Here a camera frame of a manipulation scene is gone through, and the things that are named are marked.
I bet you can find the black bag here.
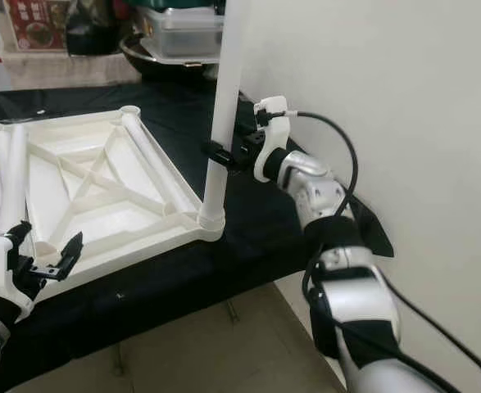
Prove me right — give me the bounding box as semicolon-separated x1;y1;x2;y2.
66;0;122;56

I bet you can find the green pot lid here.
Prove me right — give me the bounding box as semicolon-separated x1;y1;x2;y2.
134;0;220;11

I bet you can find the black tablecloth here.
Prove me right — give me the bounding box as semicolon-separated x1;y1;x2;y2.
0;82;395;392

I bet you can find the white plastic table top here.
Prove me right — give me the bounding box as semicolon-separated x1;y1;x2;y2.
0;105;226;300

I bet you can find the clear plastic storage box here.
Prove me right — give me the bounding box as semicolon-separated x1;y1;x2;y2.
146;7;229;62

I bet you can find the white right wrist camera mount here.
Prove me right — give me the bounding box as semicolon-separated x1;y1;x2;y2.
252;96;292;183

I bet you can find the black wok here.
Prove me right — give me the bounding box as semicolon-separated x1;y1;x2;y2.
121;34;225;83

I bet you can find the red printed carton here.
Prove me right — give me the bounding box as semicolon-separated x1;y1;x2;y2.
7;0;69;52

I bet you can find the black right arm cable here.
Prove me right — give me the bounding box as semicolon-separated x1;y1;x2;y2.
283;111;481;393

